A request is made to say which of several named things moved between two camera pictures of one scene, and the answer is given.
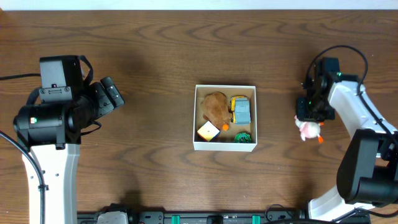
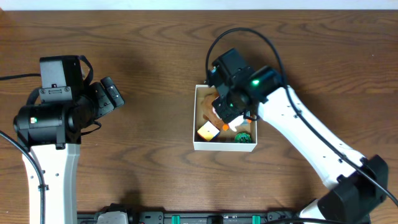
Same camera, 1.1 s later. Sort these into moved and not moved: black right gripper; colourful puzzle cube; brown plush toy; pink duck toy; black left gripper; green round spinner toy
Moved: pink duck toy; black right gripper
Not moved: black left gripper; colourful puzzle cube; brown plush toy; green round spinner toy
